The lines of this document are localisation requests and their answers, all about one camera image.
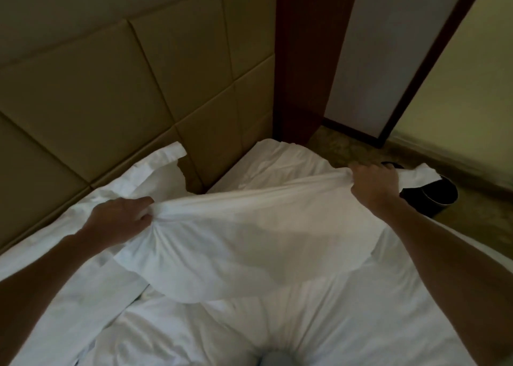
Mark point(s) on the person's left hand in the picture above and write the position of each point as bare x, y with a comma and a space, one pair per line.
110, 223

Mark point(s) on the person's right hand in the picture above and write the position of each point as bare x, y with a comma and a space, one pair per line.
374, 185

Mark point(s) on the person's right fingers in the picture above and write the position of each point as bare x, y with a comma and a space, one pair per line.
366, 170

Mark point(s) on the person's left fingers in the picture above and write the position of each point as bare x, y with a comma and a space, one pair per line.
138, 206

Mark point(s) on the white pillowcase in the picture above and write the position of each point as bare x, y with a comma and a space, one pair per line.
248, 233

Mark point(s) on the person's right forearm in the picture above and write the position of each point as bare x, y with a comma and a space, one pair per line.
453, 273

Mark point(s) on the person's left forearm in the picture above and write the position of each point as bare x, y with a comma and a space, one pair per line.
38, 293

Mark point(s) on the black waste bin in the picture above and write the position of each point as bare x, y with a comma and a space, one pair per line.
433, 197

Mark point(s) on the white pillow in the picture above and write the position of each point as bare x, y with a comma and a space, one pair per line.
60, 233

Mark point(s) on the white door panel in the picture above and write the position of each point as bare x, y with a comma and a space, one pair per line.
384, 49

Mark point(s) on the beige padded headboard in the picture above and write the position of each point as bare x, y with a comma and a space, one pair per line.
120, 81

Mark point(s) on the dark wooden pillar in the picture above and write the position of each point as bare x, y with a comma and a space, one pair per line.
308, 57

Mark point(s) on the dark wooden door frame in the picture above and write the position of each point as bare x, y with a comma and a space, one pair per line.
429, 65

